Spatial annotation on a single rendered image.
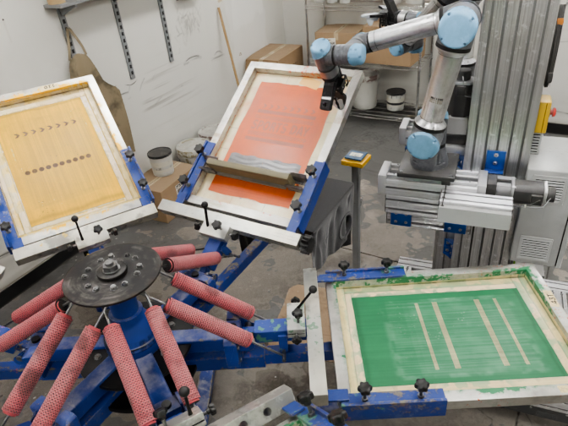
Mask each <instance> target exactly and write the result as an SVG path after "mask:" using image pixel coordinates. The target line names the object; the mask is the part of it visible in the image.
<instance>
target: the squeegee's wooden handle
mask: <svg viewBox="0 0 568 426"><path fill-rule="evenodd" d="M206 164H207V165H208V166H209V167H210V168H213V169H214V170H215V171H216V172H224V173H228V174H232V175H236V176H240V177H245V178H252V179H256V180H260V181H264V182H268V183H275V184H280V185H285V184H290V185H295V183H296V182H295V180H294V179H293V177H292V176H291V174H289V173H284V172H277V171H272V170H268V169H264V168H259V167H252V166H247V165H243V164H238V163H234V162H230V161H222V160H217V159H212V158H208V159H207V161H206Z"/></svg>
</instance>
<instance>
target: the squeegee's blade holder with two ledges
mask: <svg viewBox="0 0 568 426"><path fill-rule="evenodd" d="M217 175H219V176H223V177H227V178H234V179H238V180H243V181H246V182H251V183H257V184H262V185H265V186H270V187H274V188H281V189H285V190H286V189H287V187H284V185H280V184H275V183H268V182H264V181H260V180H256V179H252V178H247V177H240V176H236V175H232V174H228V173H224V172H217Z"/></svg>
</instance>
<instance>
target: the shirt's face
mask: <svg viewBox="0 0 568 426"><path fill-rule="evenodd" d="M351 186H352V183H350V182H346V181H342V180H337V179H333V178H327V179H326V180H325V184H324V186H323V188H322V190H321V193H320V195H319V198H318V200H317V203H316V205H315V207H314V211H313V213H312V215H311V217H310V219H309V223H308V225H307V227H306V230H305V232H311V233H312V231H313V230H314V229H315V228H316V227H317V225H318V224H319V223H320V222H321V221H322V219H323V218H324V217H325V216H326V215H327V213H328V212H329V211H330V210H331V208H332V207H333V206H334V205H335V204H336V202H337V201H338V200H339V199H340V198H341V197H342V195H344V193H346V191H347V190H348V189H349V188H350V187H351Z"/></svg>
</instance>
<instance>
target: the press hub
mask: <svg viewBox="0 0 568 426"><path fill-rule="evenodd" d="M160 272H161V257H160V255H159V254H158V253H157V252H156V251H155V250H154V249H152V248H150V247H148V246H145V245H142V244H137V243H123V244H117V245H112V246H109V247H105V248H101V249H99V250H96V251H95V252H93V253H91V254H88V255H86V256H85V257H84V258H82V259H80V260H79V261H78V262H77V263H75V264H74V265H73V266H72V267H71V268H70V269H69V270H68V272H67V274H66V275H65V277H64V278H63V284H62V289H63V294H64V296H65V298H66V299H67V300H68V301H69V302H71V303H73V304H75V305H78V306H80V307H85V308H104V307H109V308H110V310H109V313H108V317H109V320H110V322H111V323H117V324H120V326H121V328H122V331H123V334H124V336H125V339H126V341H127V343H128V346H129V349H130V351H131V353H132V355H133V358H134V361H135V360H136V359H139V358H142V357H144V356H146V355H148V354H150V353H151V352H152V354H153V356H154V358H155V360H156V362H157V364H158V366H159V368H160V370H161V372H162V375H163V377H164V379H165V381H166V383H167V385H168V387H169V389H170V391H171V393H172V395H175V392H176V391H178V390H177V388H176V386H175V384H174V382H173V380H172V376H171V375H170V372H169V370H168V367H167V365H166V362H165V360H164V358H163V356H162V354H161V350H160V348H159V347H158V344H157V342H156V339H155V337H154V335H153V332H152V330H151V328H150V325H149V323H148V320H147V319H146V317H145V312H146V310H147V309H148V308H149V307H150V306H149V304H148V302H140V301H139V300H137V298H136V296H138V295H140V294H141V293H142V292H144V291H145V290H146V289H148V288H149V287H150V286H151V285H152V284H153V283H154V282H155V280H156V279H157V277H158V276H159V275H160ZM167 323H168V324H169V326H170V328H171V330H191V329H193V328H194V327H193V325H191V324H189V323H187V322H185V321H182V320H180V319H177V318H175V317H173V316H171V315H170V316H169V317H168V318H167ZM107 325H108V323H107V320H106V317H103V318H102V319H101V320H100V322H99V324H98V326H97V327H96V328H98V329H100V330H101V332H102V331H103V330H104V328H105V327H106V326H107ZM101 334H102V335H103V332H102V333H101ZM103 341H104V346H105V349H97V350H93V351H92V353H91V354H90V356H89V358H88V360H87V362H86V364H85V366H84V367H83V369H82V371H81V373H80V374H81V376H82V377H83V378H84V379H85V378H86V377H87V376H88V375H89V374H90V373H91V372H92V371H93V370H94V369H95V368H96V367H97V366H98V365H99V364H100V363H102V362H103V361H104V360H105V359H106V358H107V357H108V356H110V357H112V355H111V352H110V350H109V347H108V345H107V342H106V339H105V337H104V340H103ZM178 347H179V349H180V351H181V353H182V355H183V359H185V358H186V356H187V355H188V352H189V350H190V348H191V344H179V345H178ZM100 389H102V390H105V391H122V393H121V394H120V396H119V397H118V398H117V399H116V400H115V401H114V402H113V403H112V404H111V405H110V406H109V407H108V408H109V410H110V411H111V412H117V413H134V412H133V409H132V407H131V405H130V402H129V400H128V396H127V394H126V391H125V389H124V387H123V383H122V381H121V379H120V376H119V373H118V371H117V369H116V370H115V371H114V372H113V373H112V374H111V375H110V376H109V377H108V378H107V379H106V380H105V381H104V382H103V383H102V384H101V385H100Z"/></svg>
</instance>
